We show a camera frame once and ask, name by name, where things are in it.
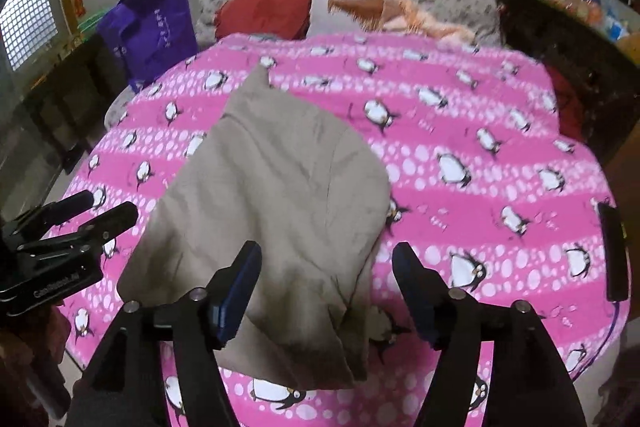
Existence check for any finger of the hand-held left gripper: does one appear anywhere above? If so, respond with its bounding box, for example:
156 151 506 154
17 201 139 256
15 190 97 234

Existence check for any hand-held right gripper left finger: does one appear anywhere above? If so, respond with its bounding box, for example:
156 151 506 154
75 239 263 427

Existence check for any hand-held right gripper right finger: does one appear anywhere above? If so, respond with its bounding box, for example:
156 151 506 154
391 241 583 427

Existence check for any khaki zip jacket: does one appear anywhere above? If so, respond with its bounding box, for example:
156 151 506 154
116 64 392 390

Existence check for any person's maroon clothing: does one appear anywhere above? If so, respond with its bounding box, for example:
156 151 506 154
0 302 81 427

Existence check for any dark wooden nightstand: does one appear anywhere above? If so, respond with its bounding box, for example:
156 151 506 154
20 32 131 172

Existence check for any pink penguin print blanket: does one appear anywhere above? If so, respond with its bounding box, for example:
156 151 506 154
47 32 631 427

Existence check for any green basket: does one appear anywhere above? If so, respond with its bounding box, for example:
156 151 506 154
75 4 118 32

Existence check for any purple bag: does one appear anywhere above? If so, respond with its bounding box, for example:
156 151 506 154
96 0 200 94

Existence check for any barred window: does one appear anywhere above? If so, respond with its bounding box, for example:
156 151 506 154
0 0 56 72

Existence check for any black phone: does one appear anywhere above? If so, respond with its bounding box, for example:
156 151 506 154
597 202 630 304

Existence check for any red cloth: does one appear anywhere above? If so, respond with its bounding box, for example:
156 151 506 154
542 66 587 142

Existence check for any red pillow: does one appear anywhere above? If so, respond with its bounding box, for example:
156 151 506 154
214 0 313 42

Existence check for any orange fringed scarf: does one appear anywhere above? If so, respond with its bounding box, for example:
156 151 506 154
327 0 476 45

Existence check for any dark carved wooden cabinet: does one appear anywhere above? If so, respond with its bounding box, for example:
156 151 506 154
495 0 640 168

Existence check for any white pillow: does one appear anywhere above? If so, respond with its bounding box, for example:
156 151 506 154
304 0 423 38

